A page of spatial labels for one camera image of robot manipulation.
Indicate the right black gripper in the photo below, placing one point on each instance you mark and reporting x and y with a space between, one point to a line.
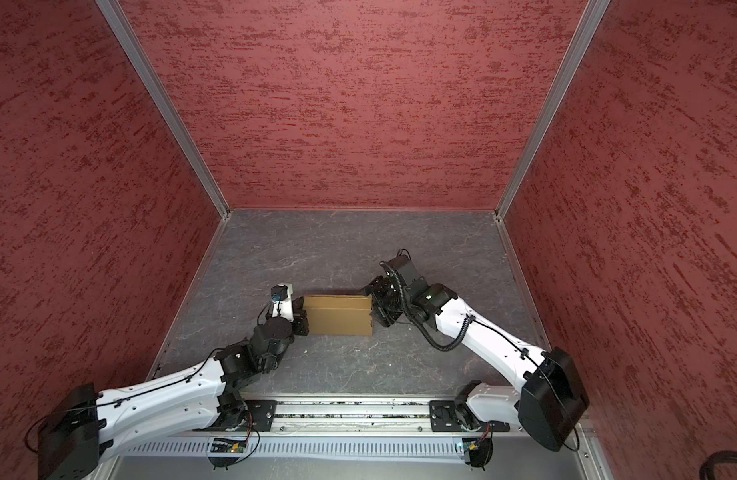
377 287

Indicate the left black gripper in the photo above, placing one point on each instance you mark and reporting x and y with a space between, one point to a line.
301 319

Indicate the brown cardboard box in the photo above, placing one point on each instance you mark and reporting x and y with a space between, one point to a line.
344 315

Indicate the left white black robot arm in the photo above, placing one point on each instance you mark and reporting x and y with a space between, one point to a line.
89 426

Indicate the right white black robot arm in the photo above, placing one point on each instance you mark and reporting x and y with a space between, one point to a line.
548 397

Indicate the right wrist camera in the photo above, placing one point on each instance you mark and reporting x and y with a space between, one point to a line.
406 273

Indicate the aluminium front rail frame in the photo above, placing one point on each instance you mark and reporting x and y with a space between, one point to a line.
511 454

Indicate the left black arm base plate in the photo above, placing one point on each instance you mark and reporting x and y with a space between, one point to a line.
250 415

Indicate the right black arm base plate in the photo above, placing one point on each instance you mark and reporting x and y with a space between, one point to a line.
451 416

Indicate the perforated metal cable tray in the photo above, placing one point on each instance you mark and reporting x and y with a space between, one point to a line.
425 449

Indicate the right aluminium corner post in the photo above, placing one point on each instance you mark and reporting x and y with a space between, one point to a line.
584 33

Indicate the aluminium corner post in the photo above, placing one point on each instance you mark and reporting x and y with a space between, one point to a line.
584 33
121 28

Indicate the left aluminium corner post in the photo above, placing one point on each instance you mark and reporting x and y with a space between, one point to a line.
121 28

